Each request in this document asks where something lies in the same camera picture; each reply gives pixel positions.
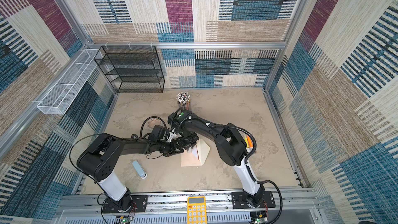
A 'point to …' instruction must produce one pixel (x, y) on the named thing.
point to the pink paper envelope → (188, 158)
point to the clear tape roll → (153, 122)
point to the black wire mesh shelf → (132, 69)
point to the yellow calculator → (196, 210)
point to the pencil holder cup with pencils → (183, 99)
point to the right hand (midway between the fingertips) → (190, 149)
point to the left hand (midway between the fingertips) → (184, 149)
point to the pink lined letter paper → (195, 151)
